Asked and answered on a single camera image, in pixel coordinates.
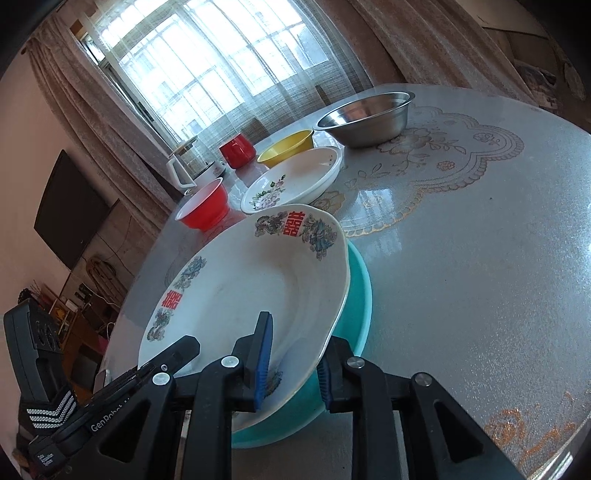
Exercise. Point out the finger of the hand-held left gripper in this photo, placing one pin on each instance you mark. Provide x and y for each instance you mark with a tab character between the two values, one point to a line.
182	348

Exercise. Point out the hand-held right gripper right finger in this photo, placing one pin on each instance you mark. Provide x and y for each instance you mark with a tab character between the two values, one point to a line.
325	378

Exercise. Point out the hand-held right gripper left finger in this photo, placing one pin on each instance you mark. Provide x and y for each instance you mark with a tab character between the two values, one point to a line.
261	360

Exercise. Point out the teal bowl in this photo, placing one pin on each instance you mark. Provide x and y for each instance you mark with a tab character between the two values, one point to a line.
355	314

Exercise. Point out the large white plate red print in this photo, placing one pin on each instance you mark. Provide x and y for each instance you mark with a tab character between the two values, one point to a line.
240	286

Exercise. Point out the white floral plate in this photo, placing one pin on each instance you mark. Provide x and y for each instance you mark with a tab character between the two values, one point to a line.
295	180

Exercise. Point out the yellow bowl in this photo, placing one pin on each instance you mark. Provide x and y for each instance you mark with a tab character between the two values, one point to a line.
286	145

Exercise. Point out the stainless steel basin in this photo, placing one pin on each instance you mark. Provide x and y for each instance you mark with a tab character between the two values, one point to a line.
369	124

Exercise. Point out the wooden television cabinet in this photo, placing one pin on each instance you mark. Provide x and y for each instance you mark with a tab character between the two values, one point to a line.
83	323

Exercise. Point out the red bowl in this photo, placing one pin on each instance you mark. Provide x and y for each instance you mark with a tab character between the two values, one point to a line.
205	210

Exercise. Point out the black television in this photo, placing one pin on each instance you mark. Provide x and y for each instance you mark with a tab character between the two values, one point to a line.
69	217

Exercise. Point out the grey floral tablecloth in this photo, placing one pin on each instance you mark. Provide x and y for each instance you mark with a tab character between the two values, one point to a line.
461	230

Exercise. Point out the red mug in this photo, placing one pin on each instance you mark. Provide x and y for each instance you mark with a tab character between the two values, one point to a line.
238	154

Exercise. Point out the wooden chair back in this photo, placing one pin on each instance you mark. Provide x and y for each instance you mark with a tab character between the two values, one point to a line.
256	129
319	97

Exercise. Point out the brown patterned curtain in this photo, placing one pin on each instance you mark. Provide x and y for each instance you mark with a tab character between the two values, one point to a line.
92	129
415	41

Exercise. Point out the large window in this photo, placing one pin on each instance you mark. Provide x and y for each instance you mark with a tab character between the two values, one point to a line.
207	69

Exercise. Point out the white sheer curtain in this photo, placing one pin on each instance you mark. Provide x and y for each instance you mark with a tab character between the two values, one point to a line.
152	46

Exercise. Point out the patterned cloth pile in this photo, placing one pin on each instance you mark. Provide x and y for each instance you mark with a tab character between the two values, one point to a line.
538	85

